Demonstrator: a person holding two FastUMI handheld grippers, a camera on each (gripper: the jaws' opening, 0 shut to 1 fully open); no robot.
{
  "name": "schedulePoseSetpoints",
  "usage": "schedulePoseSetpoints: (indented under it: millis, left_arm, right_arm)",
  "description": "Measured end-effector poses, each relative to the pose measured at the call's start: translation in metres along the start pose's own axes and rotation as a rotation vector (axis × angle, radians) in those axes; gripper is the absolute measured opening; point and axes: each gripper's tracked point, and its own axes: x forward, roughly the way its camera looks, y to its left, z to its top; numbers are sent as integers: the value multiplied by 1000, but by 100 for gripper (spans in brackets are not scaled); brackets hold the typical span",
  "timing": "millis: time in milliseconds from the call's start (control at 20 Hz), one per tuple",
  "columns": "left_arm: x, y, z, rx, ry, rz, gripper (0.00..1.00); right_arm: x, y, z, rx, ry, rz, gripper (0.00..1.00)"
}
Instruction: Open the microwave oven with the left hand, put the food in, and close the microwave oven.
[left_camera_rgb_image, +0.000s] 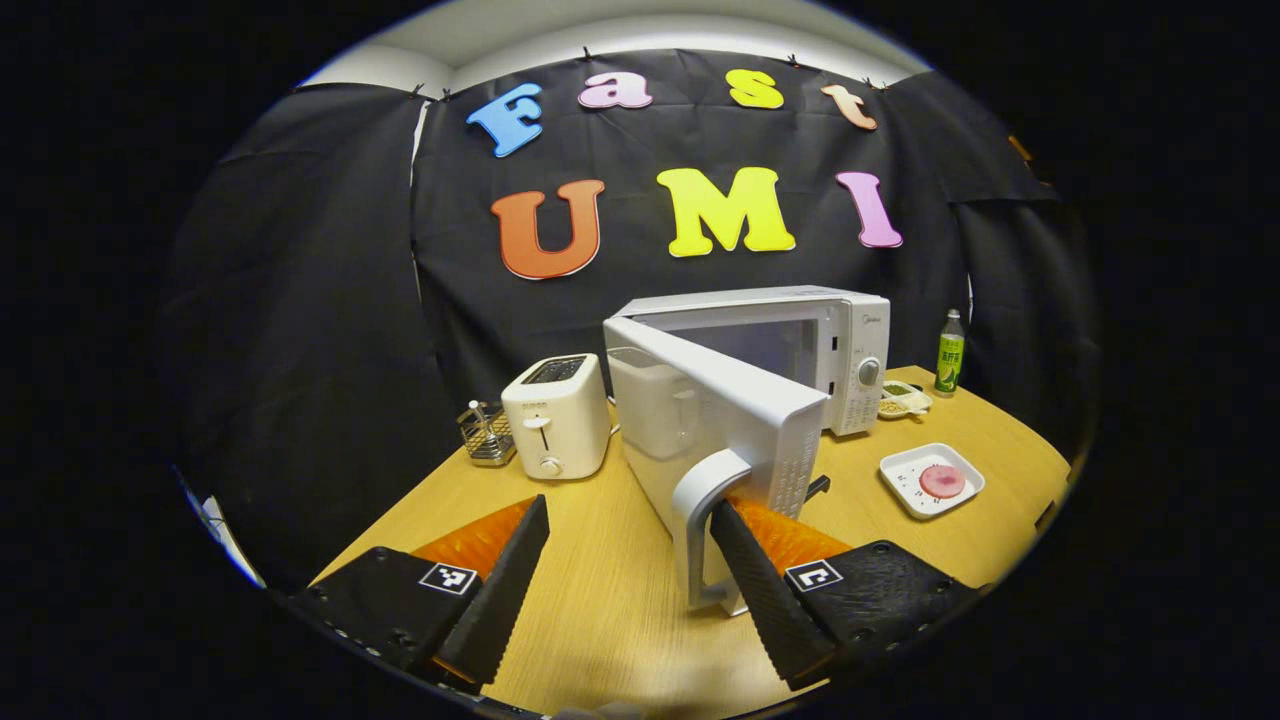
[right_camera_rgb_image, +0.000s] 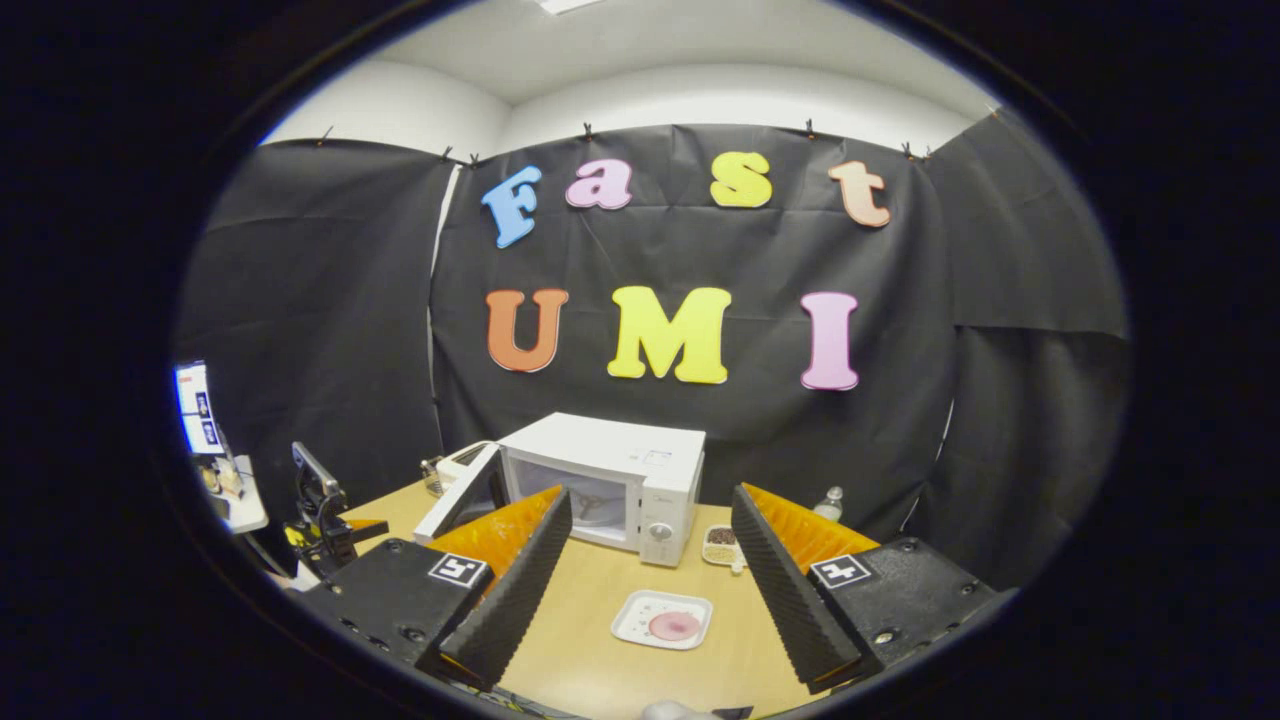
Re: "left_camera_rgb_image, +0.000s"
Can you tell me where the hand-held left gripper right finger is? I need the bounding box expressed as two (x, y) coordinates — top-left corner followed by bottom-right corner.
(710, 497), (981, 691)

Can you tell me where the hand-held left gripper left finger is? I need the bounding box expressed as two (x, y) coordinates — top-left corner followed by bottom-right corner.
(290, 494), (551, 689)

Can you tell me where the white microwave oven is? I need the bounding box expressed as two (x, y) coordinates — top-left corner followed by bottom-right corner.
(603, 286), (891, 617)

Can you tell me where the white rectangular plate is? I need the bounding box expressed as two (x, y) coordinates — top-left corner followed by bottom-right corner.
(880, 443), (986, 520)

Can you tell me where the white toaster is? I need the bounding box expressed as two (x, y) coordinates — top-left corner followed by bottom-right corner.
(501, 353), (612, 481)

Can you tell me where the white divided dish with beans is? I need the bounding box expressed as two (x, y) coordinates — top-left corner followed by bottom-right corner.
(878, 380), (933, 420)

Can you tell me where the green label drink bottle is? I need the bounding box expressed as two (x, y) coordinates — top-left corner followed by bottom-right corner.
(935, 309), (966, 398)

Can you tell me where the metal wire rack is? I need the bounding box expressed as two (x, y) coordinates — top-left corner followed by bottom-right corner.
(457, 400), (517, 468)

